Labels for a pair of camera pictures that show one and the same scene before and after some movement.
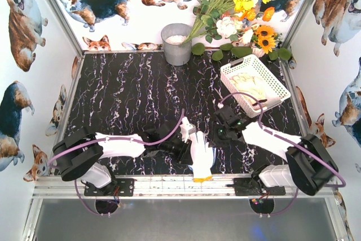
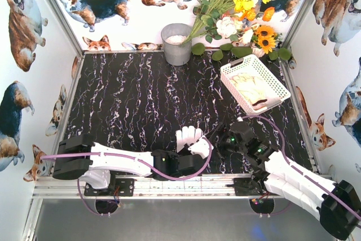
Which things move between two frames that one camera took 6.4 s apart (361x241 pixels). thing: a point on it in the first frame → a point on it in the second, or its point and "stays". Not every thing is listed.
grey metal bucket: [173, 35] stays
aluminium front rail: [165, 188] stays
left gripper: [183, 150] → [189, 162]
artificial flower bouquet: [229, 7] stays
